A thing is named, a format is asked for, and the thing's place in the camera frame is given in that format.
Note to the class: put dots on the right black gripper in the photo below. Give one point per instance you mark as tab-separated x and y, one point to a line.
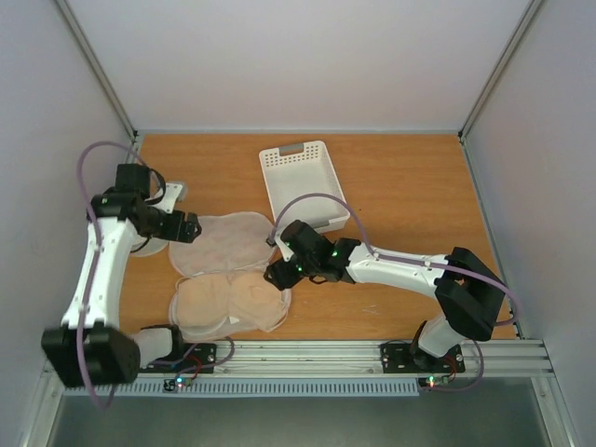
279	274

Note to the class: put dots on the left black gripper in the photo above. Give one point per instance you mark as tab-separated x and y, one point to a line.
187	236

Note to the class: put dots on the floral mesh laundry bag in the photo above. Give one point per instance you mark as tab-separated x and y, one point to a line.
229	243

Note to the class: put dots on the pink bra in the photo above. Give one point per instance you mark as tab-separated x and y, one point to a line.
213	306

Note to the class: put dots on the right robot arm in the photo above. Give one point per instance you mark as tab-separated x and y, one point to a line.
469	294

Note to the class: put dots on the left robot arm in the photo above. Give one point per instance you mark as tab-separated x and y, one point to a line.
88	346

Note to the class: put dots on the white round mesh laundry bag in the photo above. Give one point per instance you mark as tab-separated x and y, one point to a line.
147	246

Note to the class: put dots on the white plastic basket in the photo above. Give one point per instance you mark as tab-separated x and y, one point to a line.
298	169

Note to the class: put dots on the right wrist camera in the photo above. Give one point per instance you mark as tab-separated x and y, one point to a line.
285	249

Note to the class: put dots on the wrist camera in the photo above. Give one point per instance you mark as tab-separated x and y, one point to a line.
285	249
170	195

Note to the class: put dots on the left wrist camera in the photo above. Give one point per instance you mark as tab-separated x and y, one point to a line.
170	195

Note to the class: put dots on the aluminium mounting rail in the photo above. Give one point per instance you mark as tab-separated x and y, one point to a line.
339	359

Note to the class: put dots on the grey slotted cable duct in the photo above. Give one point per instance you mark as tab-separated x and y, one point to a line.
220	388

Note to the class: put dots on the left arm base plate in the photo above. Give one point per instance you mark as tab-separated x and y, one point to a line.
189	356

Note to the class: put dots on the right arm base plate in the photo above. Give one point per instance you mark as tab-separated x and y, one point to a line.
396	357

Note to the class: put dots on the left aluminium frame post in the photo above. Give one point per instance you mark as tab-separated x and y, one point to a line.
76	30

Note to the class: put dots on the aluminium frame post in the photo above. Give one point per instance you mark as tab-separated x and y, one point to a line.
76	30
505	58

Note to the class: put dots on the right aluminium frame post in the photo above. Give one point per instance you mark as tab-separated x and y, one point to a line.
505	58

